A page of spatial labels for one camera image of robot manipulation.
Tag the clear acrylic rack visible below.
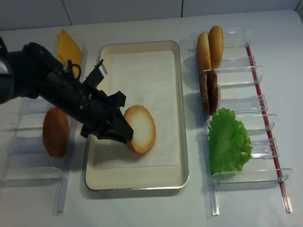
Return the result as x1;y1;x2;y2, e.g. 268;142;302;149
0;34;88;210
196;27;292;216

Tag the dark meat patty right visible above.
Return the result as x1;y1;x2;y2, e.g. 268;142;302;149
207;70;219;115

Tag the green lettuce leaf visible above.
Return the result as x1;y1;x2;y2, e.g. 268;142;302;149
208;108;252;175

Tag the yellow cheese slice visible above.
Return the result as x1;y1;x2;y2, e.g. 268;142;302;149
57;29;82;65

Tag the brown meat patty left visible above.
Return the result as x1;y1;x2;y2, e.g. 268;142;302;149
199;70;209;115

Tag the clear acrylic right rack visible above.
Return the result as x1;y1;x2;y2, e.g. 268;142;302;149
196;27;292;216

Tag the golden top bun right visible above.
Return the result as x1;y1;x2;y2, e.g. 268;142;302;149
208;25;223;69

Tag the golden top bun left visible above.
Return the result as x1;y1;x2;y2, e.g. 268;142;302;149
196;32;211;70

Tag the white parchment paper sheet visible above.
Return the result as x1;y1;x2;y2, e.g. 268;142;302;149
102;51;178;169

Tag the bun slice pale cut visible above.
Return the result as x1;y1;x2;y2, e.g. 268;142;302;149
124;105;156;154

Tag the clear acrylic left rack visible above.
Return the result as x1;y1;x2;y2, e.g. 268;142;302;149
0;34;88;210

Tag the cream metal baking tray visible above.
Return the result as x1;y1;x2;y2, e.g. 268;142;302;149
85;40;189;191

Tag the bun slice behind left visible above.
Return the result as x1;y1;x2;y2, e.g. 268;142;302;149
43;106;69;158

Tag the golden bun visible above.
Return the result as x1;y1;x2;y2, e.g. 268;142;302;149
208;25;223;69
196;32;211;70

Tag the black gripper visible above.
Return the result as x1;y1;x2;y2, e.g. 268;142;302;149
60;81;134;143

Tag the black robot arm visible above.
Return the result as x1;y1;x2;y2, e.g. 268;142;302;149
0;41;133;143

